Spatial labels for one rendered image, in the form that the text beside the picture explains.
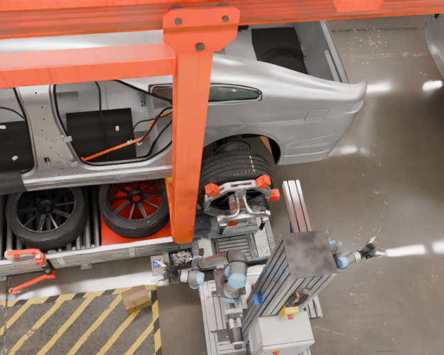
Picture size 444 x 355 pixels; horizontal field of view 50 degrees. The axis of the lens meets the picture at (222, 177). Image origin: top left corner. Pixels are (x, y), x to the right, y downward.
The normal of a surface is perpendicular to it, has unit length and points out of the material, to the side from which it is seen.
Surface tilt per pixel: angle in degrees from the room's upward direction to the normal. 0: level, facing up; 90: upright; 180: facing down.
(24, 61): 0
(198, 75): 90
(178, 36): 90
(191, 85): 90
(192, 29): 90
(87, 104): 55
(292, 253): 0
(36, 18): 0
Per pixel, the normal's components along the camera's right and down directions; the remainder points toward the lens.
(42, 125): 0.18, 0.78
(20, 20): 0.10, -0.49
